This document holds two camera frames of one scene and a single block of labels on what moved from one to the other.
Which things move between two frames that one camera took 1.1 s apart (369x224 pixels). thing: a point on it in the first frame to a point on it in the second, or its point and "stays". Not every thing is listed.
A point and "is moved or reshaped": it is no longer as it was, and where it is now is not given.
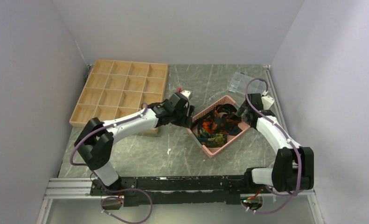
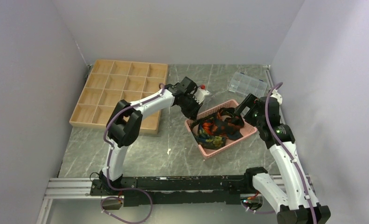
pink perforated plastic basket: [212, 151] is moved or reshaped
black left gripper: [186, 121] to [192, 115]
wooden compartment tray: [116, 89] stays
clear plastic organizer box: [240, 80] stays
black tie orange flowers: [224, 120] is moved or reshaped
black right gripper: [242, 110] stays
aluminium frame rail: [80, 188] stays
